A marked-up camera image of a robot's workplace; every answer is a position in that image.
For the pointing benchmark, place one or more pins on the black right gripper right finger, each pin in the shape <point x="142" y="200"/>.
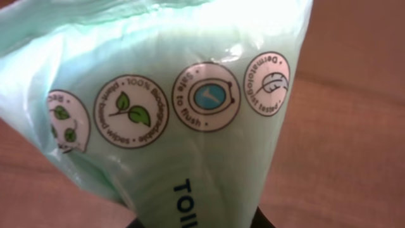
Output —
<point x="260" y="220"/>

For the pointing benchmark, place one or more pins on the teal wet wipes pack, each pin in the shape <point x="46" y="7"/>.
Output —
<point x="171" y="108"/>

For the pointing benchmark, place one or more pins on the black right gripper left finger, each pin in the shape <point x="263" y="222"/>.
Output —
<point x="136" y="223"/>

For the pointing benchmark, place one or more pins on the brown cardboard backboard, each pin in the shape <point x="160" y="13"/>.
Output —
<point x="356" y="44"/>

